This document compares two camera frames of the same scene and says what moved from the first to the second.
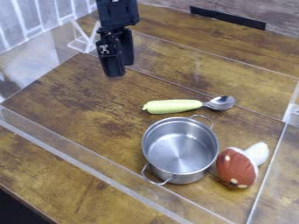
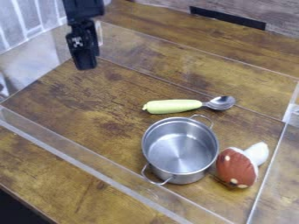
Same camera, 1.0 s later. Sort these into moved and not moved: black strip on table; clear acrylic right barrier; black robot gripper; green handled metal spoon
Moved: black robot gripper
Not moved: green handled metal spoon; black strip on table; clear acrylic right barrier
